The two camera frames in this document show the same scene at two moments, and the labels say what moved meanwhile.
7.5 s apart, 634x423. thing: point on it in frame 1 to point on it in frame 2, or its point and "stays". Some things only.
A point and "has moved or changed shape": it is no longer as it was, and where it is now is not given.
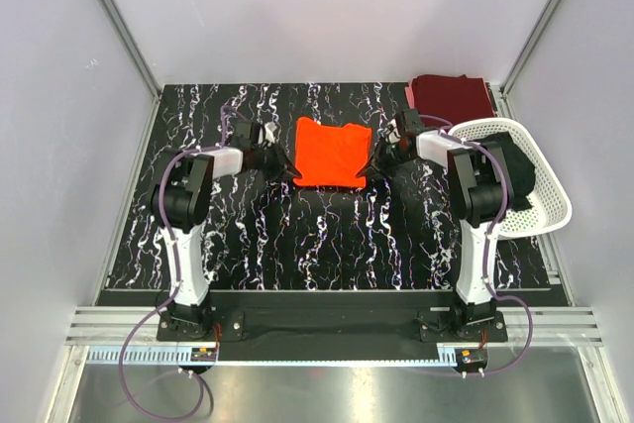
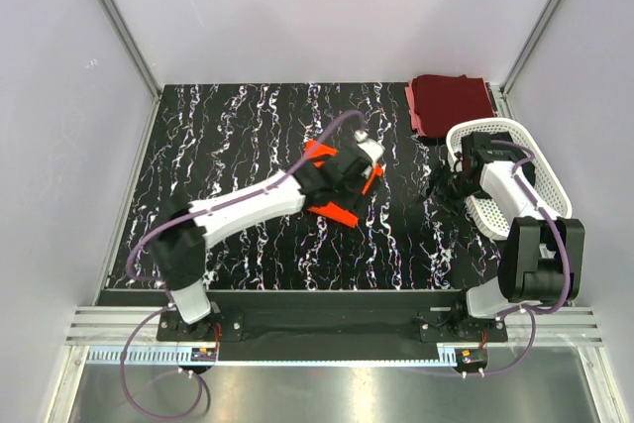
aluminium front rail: [554, 327] stays
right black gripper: [376, 159] to [446, 204]
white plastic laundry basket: [551, 208] stays
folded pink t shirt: [409, 93] stays
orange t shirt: [331, 156] has moved or changed shape
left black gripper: [282, 163] to [353, 202]
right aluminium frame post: [541, 27] stays
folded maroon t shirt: [457, 98] stays
